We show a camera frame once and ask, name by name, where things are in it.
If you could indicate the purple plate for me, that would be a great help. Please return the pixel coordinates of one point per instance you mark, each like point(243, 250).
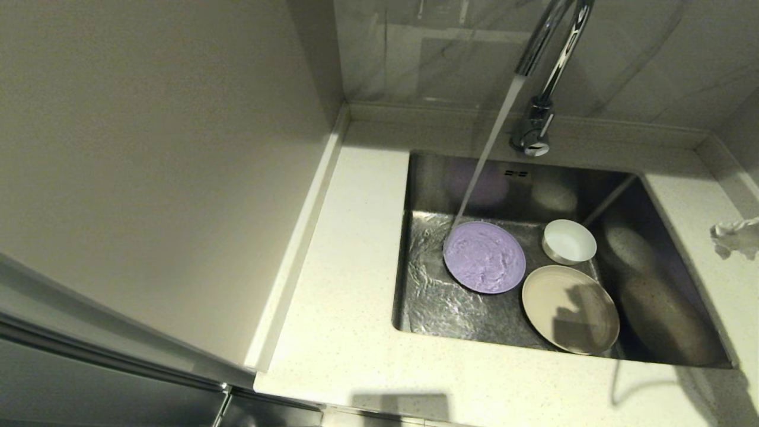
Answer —
point(483, 258)

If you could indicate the chrome gooseneck faucet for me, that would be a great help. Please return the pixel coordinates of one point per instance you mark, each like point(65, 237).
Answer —
point(563, 47)

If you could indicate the under-counter cabinet front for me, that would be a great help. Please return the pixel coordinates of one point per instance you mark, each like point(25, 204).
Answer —
point(273, 414)

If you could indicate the stainless steel sink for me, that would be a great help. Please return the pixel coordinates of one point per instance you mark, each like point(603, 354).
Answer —
point(664, 237)

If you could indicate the beige plate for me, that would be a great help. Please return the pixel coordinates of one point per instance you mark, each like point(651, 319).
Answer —
point(569, 308)

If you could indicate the grey glossy cabinet door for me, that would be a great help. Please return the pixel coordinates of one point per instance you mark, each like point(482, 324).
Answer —
point(89, 391)

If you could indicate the beige tall cabinet panel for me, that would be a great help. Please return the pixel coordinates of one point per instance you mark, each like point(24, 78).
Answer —
point(148, 148)

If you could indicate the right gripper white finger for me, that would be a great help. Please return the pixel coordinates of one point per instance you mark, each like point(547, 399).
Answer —
point(738, 234)

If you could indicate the running water stream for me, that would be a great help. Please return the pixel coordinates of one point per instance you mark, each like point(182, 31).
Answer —
point(487, 154)

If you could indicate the white bowl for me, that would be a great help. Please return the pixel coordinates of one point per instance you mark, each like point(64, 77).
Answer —
point(569, 242)

